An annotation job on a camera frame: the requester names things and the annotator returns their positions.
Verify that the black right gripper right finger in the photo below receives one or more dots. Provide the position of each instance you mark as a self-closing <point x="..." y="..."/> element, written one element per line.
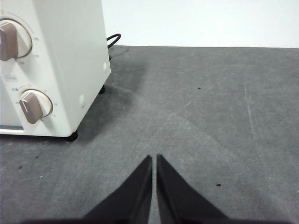
<point x="177" y="200"/>

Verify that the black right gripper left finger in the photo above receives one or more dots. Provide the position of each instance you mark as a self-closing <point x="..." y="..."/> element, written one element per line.
<point x="130" y="200"/>

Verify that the cream and taupe oven knob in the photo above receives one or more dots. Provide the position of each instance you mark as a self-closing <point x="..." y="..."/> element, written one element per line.
<point x="31" y="107"/>
<point x="9" y="40"/>

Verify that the cream Toshiba toaster oven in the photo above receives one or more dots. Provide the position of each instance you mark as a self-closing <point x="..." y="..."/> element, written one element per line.
<point x="70" y="58"/>

